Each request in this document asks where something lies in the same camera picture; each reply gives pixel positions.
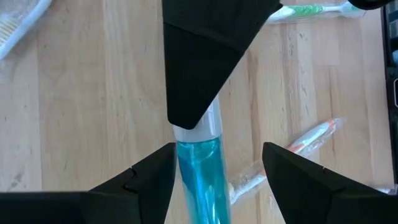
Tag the orange toothbrush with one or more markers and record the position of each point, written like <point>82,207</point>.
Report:
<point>311,137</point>

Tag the blue mouthwash bottle white cap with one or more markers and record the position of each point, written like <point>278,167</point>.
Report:
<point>202,174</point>

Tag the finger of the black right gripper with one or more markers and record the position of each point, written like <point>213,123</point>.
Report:
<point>199,56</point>

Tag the green toothbrush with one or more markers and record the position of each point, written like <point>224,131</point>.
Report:
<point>304,11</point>

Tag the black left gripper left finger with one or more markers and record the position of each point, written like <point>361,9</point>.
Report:
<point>93,208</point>

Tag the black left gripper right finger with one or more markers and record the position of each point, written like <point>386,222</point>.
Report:
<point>311,199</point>

